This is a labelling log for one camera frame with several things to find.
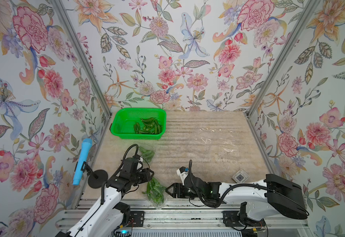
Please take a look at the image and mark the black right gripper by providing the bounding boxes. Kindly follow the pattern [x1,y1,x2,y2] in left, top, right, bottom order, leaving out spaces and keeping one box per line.
[165,183,206,200]

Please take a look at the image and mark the clear clamshell container front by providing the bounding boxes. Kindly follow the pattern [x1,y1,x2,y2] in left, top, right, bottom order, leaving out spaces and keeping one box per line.
[142,177,166,209]

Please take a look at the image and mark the clear clamshell container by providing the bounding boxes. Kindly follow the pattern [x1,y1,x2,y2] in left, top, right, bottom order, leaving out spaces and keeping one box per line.
[142,177,166,209]
[138,144,155,163]
[188,127,242,159]

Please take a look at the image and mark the green peppers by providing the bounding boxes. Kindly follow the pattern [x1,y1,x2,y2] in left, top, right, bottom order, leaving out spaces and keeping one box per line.
[134,118,162,135]

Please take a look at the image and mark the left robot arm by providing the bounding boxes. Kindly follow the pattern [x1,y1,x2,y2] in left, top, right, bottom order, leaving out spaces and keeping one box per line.
[56,155,154,237]

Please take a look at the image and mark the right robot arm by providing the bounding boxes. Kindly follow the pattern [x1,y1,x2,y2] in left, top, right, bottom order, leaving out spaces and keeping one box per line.
[165,167,309,228]

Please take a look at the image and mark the black microphone stand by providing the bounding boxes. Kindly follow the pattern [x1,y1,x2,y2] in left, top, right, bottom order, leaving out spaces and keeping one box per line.
[81,162,108,189]

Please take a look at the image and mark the green plastic basket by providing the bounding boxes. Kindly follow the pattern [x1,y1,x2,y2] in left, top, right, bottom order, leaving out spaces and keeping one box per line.
[111,108,167,140]

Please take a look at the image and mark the blue microphone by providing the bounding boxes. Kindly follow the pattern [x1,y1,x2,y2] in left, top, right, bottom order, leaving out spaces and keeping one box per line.
[73,138,92,186]

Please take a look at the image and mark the small card box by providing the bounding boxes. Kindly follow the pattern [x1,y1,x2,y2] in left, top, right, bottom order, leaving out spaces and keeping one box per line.
[232,169,250,184]

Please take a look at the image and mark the aluminium corner profile left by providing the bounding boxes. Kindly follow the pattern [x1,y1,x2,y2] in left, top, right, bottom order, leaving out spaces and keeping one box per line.
[51,0,112,117]

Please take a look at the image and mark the aluminium corner profile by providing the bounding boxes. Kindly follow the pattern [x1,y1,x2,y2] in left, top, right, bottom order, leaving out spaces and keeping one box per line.
[51,0,112,117]
[246,0,318,119]

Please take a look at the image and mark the aluminium corner profile right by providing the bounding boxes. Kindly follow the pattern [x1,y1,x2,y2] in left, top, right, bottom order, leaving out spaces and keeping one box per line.
[246,0,318,119]

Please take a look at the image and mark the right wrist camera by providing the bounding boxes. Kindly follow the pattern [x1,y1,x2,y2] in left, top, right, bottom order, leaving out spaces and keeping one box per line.
[177,166,190,186]

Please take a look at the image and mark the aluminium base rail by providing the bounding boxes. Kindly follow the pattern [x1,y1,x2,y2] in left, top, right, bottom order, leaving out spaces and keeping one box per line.
[55,199,309,230]

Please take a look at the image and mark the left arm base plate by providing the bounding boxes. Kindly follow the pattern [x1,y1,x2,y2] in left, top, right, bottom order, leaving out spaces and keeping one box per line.
[125,211,145,228]

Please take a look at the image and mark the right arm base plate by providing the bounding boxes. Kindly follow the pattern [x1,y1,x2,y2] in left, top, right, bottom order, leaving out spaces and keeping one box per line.
[222,210,262,231]

